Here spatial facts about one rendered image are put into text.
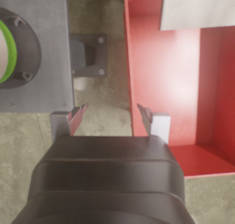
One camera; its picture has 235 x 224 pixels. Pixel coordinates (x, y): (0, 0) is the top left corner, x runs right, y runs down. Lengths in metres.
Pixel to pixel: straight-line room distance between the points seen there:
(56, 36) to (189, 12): 0.30
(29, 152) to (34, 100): 1.30
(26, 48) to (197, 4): 0.37
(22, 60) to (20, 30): 0.05
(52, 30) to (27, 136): 1.31
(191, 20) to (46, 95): 0.38
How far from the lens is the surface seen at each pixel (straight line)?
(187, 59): 0.78
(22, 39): 0.35
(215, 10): 0.49
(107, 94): 1.29
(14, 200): 2.07
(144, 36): 0.73
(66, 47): 0.36
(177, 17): 0.46
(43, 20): 0.37
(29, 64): 0.35
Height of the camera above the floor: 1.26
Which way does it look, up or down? 74 degrees down
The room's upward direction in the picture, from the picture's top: 179 degrees clockwise
